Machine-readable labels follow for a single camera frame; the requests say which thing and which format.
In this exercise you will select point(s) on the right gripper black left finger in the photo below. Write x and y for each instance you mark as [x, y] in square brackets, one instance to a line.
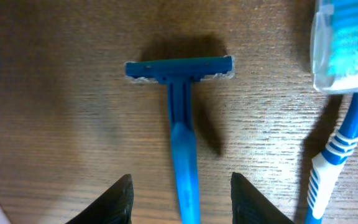
[114, 206]

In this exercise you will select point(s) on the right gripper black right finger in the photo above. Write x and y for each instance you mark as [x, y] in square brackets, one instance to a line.
[249, 206]

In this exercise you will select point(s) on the blue disposable razor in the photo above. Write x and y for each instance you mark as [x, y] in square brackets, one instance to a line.
[178, 75]

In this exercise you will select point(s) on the blue white toothbrush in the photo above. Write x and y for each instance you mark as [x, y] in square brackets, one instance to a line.
[334, 65]

